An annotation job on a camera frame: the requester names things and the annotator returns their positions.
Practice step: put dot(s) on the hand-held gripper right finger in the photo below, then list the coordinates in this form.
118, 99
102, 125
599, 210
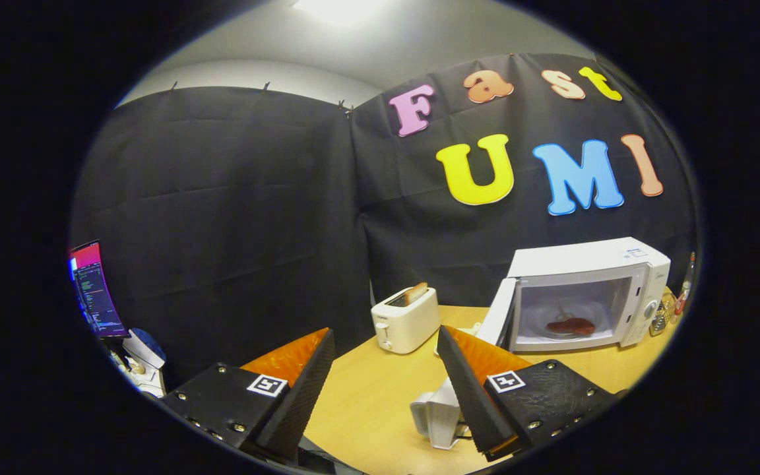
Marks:
472, 396

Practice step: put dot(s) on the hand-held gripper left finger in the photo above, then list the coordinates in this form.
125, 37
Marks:
297, 396

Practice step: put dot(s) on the brown meat slice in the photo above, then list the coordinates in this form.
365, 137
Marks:
571, 326

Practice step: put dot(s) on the white toaster oven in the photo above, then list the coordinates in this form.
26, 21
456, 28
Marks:
584, 260

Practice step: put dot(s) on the white bread toaster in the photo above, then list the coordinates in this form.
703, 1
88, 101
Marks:
406, 326

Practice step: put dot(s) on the white plastic device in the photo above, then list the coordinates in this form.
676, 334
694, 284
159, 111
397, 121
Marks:
439, 412

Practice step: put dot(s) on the glass turntable plate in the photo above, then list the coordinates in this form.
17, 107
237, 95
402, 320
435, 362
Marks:
545, 316

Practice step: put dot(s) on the toasted bread slice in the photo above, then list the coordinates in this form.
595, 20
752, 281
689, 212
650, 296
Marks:
416, 293

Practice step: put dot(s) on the white device with blue top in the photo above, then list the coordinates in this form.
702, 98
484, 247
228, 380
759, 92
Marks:
142, 359

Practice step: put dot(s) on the computer monitor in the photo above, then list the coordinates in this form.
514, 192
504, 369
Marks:
93, 290

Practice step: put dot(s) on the clear bottle with red label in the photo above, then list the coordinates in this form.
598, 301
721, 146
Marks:
683, 300

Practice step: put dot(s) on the large ceiling light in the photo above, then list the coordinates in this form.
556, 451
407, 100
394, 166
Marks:
340, 8

